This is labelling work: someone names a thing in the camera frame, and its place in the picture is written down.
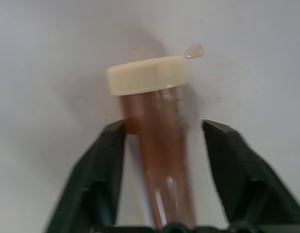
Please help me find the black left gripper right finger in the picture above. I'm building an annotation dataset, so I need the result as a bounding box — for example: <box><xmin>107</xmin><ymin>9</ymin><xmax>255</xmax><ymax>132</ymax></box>
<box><xmin>201</xmin><ymin>119</ymin><xmax>300</xmax><ymax>233</ymax></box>

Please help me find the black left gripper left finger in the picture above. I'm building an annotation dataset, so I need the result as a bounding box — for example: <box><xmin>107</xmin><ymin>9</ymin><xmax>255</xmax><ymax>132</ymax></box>
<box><xmin>43</xmin><ymin>119</ymin><xmax>128</xmax><ymax>233</ymax></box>

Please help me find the brown test tube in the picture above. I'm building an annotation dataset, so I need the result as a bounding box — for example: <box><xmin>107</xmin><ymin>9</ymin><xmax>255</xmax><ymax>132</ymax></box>
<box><xmin>106</xmin><ymin>55</ymin><xmax>198</xmax><ymax>231</ymax></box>

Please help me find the small liquid droplet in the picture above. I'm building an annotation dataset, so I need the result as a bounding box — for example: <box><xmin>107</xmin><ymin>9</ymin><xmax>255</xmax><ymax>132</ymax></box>
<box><xmin>183</xmin><ymin>42</ymin><xmax>205</xmax><ymax>60</ymax></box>

